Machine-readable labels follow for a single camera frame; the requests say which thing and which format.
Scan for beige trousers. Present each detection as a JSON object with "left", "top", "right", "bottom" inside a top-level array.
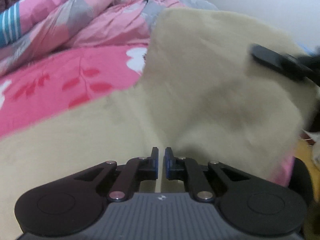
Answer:
[{"left": 1, "top": 8, "right": 317, "bottom": 239}]

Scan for pink grey quilt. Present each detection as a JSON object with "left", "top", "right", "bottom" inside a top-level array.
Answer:
[{"left": 1, "top": 0, "right": 216, "bottom": 75}]

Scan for pink floral blanket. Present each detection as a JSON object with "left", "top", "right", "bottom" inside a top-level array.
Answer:
[{"left": 1, "top": 44, "right": 147, "bottom": 137}]

